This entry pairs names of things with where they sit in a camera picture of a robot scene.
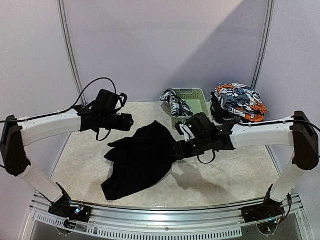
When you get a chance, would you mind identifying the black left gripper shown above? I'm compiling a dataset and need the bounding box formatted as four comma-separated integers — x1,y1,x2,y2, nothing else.
100,112,134,132

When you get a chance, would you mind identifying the black t-shirt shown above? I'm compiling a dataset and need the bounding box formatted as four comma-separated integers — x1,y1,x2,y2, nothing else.
101,120,177,201

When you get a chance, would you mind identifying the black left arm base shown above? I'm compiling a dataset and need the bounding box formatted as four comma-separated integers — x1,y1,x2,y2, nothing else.
48,183,92,223

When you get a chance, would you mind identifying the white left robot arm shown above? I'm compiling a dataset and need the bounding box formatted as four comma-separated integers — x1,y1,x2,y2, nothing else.
0,105,134,217

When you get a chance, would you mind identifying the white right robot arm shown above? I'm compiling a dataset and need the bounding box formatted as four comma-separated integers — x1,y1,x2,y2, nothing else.
173,111,320,218

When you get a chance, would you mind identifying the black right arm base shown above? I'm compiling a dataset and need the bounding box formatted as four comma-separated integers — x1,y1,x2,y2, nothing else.
240,185,292,225

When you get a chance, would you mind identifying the dark folded clothes stack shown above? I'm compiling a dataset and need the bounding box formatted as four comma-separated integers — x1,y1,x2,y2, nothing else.
210,92,237,125

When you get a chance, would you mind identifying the pale green plastic laundry basket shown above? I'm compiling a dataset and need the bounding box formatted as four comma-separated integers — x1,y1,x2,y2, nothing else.
172,88,212,120

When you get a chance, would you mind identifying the orange blue patterned folded garment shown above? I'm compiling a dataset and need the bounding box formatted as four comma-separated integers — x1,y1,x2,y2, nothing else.
214,83,268,123

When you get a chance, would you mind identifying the black white patterned garment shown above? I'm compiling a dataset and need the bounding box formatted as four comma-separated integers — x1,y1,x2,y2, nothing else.
160,88,194,117

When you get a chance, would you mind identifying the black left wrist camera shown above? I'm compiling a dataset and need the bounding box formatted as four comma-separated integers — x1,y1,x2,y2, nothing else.
92,89,128,113

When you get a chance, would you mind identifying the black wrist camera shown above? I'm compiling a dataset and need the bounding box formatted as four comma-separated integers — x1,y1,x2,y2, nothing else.
175,112,218,142
92,89,128,113

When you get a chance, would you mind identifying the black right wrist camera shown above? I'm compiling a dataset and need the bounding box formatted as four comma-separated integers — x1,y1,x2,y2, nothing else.
175,112,218,142

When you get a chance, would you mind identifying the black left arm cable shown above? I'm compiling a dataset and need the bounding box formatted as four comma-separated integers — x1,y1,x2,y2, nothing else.
53,77,119,116

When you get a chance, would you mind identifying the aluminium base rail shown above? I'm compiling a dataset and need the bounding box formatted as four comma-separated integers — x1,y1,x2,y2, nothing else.
21,193,314,240

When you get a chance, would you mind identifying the right corner wall post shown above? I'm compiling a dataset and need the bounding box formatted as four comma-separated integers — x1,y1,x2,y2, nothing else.
251,0,275,89

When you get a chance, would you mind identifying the corner wall post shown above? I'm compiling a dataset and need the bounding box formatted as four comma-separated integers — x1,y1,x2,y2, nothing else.
251,0,275,89
56,0,87,107

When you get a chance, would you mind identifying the left corner wall post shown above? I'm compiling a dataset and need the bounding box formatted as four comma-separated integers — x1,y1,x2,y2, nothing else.
56,0,87,107

